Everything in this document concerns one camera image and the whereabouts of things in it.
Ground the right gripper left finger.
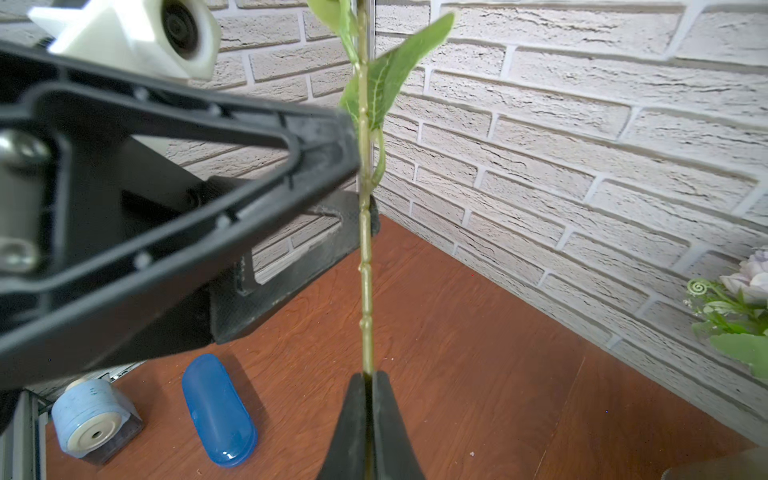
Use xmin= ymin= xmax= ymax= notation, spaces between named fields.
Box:
xmin=316 ymin=373 xmax=367 ymax=480

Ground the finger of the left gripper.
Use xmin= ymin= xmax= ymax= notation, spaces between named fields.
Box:
xmin=208 ymin=190 xmax=360 ymax=344
xmin=1 ymin=42 xmax=360 ymax=390

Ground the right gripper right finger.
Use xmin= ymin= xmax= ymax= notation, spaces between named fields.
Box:
xmin=371 ymin=371 xmax=425 ymax=480

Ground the white lilac bouquet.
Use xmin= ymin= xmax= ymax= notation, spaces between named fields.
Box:
xmin=685 ymin=247 xmax=767 ymax=382

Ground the white tape roll dispenser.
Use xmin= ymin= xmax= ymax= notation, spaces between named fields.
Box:
xmin=52 ymin=378 xmax=144 ymax=466

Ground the blue oval dish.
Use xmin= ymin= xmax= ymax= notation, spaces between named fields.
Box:
xmin=182 ymin=354 xmax=259 ymax=468

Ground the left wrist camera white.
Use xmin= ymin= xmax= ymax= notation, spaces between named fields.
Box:
xmin=28 ymin=0 xmax=221 ymax=83

